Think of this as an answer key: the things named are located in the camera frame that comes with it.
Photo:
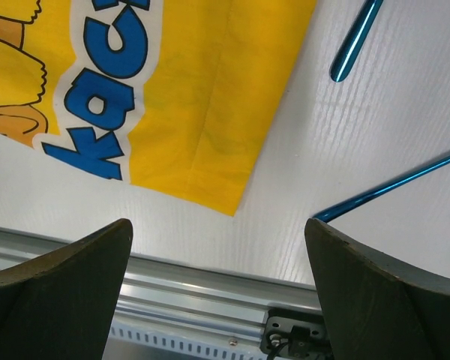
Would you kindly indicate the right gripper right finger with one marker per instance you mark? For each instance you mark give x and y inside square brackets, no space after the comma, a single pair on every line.
[374,305]

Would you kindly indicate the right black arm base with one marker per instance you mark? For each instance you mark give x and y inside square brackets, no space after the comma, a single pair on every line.
[290,334]

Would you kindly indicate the white slotted cable duct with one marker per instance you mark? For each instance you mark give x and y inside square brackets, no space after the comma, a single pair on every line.
[181,345]

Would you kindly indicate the blue metallic spoon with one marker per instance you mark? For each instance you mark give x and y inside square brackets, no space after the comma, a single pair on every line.
[354,40]

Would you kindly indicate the blue metallic fork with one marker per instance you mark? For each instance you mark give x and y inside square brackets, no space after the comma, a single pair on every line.
[335,211]

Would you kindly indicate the aluminium mounting rail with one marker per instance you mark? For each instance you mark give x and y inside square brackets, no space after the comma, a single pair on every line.
[199,305]

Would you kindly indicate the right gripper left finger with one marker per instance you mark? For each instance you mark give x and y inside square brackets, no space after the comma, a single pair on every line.
[60,305]

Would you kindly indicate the yellow Pikachu cloth placemat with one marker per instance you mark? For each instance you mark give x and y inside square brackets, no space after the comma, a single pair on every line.
[174,96]

